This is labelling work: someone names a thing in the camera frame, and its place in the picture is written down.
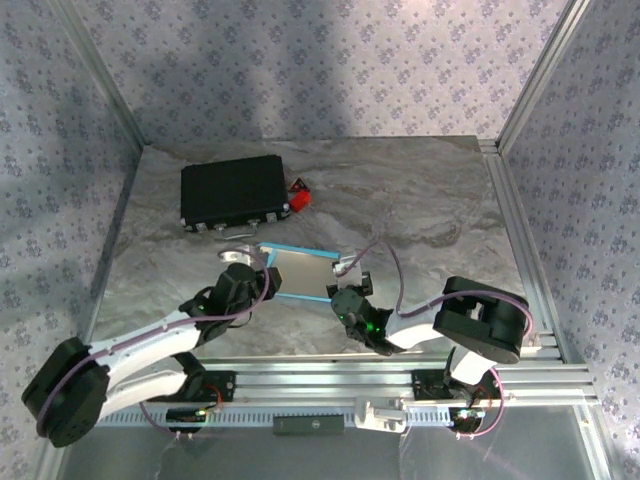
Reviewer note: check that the blue paper box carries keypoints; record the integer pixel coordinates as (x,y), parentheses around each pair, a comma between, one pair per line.
(300,275)

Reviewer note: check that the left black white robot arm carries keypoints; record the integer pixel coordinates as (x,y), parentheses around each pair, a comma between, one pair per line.
(65,395)

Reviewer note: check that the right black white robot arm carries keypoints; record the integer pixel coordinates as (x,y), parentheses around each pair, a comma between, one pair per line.
(480,320)

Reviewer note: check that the red block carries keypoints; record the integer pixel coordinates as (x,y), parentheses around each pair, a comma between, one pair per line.
(301,202)

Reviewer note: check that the red black triangle piece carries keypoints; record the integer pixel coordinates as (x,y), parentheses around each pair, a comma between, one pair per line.
(299,186)

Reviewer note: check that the black rectangular bar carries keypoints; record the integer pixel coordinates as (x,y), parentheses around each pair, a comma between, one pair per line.
(308,426)

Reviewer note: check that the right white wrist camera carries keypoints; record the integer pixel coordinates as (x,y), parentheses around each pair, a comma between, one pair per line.
(347,270)

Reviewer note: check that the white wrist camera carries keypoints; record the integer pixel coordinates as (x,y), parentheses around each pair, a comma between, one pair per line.
(235,255)
(347,270)

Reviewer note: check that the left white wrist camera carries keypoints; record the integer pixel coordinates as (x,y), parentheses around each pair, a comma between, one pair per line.
(235,255)

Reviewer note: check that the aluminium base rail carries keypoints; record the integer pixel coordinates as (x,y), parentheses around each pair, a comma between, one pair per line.
(325,385)

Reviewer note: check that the white plastic bracket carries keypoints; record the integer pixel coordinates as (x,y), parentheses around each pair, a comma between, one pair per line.
(380,415)

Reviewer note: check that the thin aluminium side rail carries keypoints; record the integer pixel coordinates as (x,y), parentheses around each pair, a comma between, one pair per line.
(115,220)

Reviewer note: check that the wide aluminium side rail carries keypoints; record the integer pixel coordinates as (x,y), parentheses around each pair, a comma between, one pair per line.
(510,210)

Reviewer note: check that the aluminium frame post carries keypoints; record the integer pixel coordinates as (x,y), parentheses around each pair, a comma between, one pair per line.
(540,75)
(102,75)

